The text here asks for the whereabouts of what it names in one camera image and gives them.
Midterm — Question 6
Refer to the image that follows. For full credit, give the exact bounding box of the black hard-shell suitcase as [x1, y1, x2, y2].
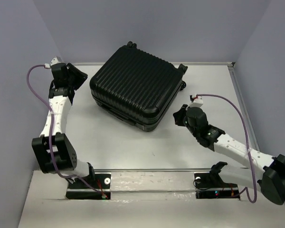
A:
[89, 41, 188, 132]

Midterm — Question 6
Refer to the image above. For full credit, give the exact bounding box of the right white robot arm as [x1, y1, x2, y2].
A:
[173, 104, 285, 205]

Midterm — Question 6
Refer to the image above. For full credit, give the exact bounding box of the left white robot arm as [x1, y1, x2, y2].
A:
[31, 57, 96, 188]

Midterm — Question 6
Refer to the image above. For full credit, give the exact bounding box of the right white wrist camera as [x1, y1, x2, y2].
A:
[189, 95, 203, 108]

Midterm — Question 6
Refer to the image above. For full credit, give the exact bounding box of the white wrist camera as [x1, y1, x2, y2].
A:
[50, 56, 62, 66]
[189, 95, 203, 108]

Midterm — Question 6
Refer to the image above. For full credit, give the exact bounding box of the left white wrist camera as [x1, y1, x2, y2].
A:
[50, 56, 62, 66]

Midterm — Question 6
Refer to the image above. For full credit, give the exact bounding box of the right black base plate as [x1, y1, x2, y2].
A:
[193, 172, 240, 200]

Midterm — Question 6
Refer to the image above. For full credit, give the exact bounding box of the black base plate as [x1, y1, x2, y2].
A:
[65, 172, 112, 200]
[193, 172, 240, 200]

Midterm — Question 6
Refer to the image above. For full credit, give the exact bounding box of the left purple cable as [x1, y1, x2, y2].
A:
[26, 63, 109, 199]

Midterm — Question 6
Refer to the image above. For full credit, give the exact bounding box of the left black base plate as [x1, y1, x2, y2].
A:
[65, 172, 112, 200]

